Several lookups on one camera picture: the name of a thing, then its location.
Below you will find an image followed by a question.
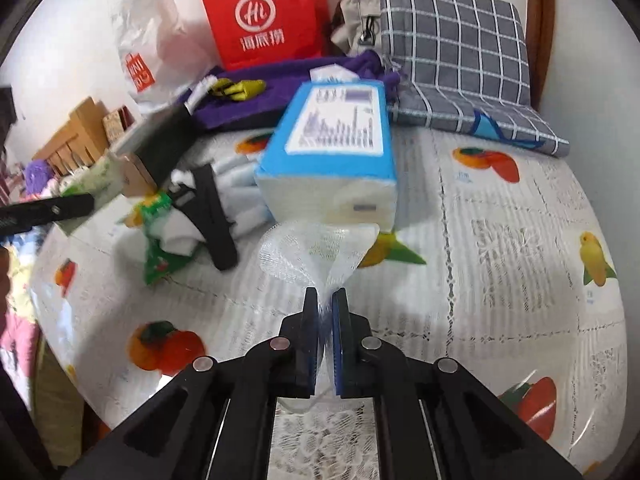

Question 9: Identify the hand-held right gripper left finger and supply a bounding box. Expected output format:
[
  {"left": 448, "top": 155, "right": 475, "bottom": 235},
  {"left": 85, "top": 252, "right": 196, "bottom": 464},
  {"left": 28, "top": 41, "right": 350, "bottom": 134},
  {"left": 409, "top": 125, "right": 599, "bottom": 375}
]
[{"left": 60, "top": 286, "right": 321, "bottom": 480}]

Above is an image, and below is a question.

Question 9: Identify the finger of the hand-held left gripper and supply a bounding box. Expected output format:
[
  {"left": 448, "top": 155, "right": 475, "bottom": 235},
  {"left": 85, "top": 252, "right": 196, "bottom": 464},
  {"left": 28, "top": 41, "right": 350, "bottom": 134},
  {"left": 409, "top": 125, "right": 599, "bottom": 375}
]
[{"left": 0, "top": 192, "right": 97, "bottom": 235}]

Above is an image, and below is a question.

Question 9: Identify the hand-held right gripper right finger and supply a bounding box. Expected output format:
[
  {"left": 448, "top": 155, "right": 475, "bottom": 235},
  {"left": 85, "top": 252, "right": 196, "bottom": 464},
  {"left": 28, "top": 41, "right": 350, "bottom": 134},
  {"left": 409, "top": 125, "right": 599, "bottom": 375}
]
[{"left": 332, "top": 286, "right": 585, "bottom": 480}]

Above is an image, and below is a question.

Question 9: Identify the translucent white mesh bag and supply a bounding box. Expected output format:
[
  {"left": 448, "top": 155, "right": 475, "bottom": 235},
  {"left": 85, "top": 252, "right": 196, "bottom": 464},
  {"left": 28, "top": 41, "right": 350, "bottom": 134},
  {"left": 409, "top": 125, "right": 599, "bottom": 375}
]
[{"left": 259, "top": 220, "right": 382, "bottom": 311}]

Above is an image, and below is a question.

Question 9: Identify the green snack packet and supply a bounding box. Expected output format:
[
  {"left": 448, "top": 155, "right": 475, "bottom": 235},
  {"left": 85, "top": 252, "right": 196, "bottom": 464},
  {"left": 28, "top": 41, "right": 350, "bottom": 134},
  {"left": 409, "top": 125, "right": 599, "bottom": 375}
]
[{"left": 135, "top": 192, "right": 197, "bottom": 287}]

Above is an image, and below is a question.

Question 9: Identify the wide black strap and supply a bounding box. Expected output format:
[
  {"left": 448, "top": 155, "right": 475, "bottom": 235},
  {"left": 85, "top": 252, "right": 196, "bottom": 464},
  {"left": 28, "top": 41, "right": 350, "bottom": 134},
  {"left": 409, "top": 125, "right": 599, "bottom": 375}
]
[{"left": 192, "top": 164, "right": 240, "bottom": 272}]

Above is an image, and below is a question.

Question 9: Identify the blue tissue pack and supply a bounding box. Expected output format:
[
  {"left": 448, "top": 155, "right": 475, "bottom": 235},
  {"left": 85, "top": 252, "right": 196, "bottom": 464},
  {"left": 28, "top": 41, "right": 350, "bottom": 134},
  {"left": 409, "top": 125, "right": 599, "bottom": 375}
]
[{"left": 254, "top": 80, "right": 399, "bottom": 228}]

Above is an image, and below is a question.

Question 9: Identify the yellow strap tag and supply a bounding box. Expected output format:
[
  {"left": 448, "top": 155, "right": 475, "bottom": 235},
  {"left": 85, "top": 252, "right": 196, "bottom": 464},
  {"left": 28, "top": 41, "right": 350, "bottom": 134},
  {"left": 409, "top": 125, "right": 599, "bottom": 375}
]
[{"left": 209, "top": 79, "right": 265, "bottom": 103}]

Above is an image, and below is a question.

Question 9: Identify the purple plush toy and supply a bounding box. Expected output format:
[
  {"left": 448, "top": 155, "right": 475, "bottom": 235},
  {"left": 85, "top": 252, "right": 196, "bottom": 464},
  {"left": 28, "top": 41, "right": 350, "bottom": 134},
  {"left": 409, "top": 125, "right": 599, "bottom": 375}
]
[{"left": 22, "top": 160, "right": 53, "bottom": 196}]

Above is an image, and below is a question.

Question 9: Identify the wooden headboard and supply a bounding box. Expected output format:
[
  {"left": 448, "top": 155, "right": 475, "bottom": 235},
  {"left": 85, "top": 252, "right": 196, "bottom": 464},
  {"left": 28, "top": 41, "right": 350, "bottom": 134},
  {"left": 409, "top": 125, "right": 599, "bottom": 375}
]
[{"left": 32, "top": 96, "right": 113, "bottom": 176}]

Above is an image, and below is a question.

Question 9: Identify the black and gold box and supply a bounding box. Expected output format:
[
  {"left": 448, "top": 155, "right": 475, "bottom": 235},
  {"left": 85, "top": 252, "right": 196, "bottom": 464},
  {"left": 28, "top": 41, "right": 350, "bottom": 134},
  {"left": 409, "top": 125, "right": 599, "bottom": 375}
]
[{"left": 111, "top": 105, "right": 201, "bottom": 198}]

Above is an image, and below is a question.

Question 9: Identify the floral bed blanket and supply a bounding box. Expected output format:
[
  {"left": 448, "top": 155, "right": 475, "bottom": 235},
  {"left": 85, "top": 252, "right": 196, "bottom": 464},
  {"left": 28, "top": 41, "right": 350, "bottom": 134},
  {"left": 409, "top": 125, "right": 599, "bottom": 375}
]
[{"left": 0, "top": 240, "right": 51, "bottom": 411}]

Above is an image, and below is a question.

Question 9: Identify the white plastic shopping bag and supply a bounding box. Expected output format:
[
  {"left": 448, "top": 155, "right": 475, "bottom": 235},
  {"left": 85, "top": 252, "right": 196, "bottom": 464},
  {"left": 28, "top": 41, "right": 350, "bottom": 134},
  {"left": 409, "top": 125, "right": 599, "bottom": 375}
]
[{"left": 111, "top": 0, "right": 221, "bottom": 111}]

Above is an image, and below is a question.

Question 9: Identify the purple towel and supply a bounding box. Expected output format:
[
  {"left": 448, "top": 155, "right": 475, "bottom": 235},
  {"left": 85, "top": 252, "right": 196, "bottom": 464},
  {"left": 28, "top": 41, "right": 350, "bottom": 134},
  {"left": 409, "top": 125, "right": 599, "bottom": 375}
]
[{"left": 177, "top": 50, "right": 403, "bottom": 133}]

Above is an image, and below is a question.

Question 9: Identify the red paper bag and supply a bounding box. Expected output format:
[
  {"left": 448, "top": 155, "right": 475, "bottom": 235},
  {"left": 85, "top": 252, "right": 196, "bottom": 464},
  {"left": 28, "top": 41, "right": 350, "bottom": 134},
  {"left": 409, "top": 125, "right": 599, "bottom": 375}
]
[{"left": 198, "top": 0, "right": 328, "bottom": 72}]

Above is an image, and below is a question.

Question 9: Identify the grey plaid cushion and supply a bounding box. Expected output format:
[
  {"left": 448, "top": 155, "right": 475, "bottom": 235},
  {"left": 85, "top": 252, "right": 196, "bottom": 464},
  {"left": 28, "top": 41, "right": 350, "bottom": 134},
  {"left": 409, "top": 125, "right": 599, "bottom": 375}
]
[{"left": 377, "top": 0, "right": 571, "bottom": 158}]

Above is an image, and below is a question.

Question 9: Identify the beige fabric bag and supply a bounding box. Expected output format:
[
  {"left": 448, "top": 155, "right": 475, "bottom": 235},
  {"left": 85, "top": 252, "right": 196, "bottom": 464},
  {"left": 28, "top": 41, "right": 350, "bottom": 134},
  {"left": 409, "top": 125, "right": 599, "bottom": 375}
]
[{"left": 330, "top": 0, "right": 383, "bottom": 58}]

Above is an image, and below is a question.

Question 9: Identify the brown wooden door frame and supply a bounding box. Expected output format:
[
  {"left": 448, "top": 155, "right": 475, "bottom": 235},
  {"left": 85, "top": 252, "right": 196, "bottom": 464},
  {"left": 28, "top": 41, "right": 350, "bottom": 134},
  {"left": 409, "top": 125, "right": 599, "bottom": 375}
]
[{"left": 522, "top": 0, "right": 557, "bottom": 111}]

